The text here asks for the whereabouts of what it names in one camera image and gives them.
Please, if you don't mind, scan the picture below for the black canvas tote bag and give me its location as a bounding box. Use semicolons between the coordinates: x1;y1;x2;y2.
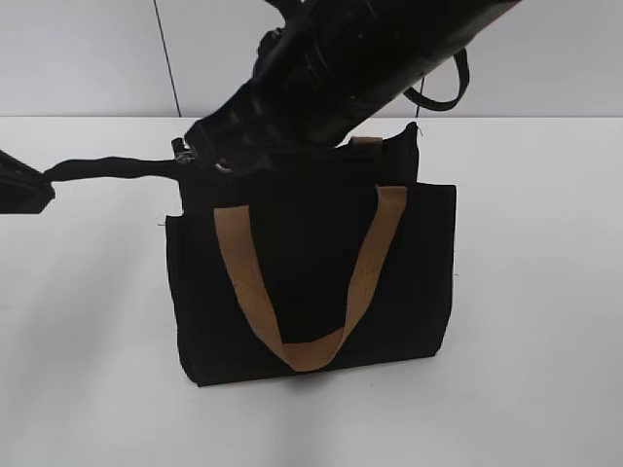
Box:
45;123;457;386

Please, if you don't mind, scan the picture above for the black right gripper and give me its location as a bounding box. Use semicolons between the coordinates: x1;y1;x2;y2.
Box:
184;57;385;173

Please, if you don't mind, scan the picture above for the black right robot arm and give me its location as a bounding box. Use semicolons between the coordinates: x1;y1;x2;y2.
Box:
184;0;513;174

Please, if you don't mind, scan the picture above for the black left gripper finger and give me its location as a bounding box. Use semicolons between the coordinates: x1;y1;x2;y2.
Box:
0;151;55;214

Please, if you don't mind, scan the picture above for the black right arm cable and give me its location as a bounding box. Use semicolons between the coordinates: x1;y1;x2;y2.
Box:
398;47;472;110

